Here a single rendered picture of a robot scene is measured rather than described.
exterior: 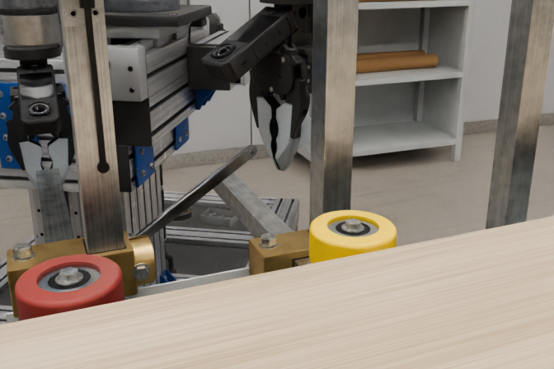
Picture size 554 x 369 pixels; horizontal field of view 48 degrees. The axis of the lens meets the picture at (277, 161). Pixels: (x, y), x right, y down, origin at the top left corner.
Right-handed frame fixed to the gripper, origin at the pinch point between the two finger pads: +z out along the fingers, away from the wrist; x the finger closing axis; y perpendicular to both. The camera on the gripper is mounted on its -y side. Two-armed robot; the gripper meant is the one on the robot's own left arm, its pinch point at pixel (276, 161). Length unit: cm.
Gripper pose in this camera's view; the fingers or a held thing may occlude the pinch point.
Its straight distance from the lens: 76.3
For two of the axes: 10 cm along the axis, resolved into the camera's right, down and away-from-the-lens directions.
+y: 7.4, -2.1, 6.3
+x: -6.7, -2.4, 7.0
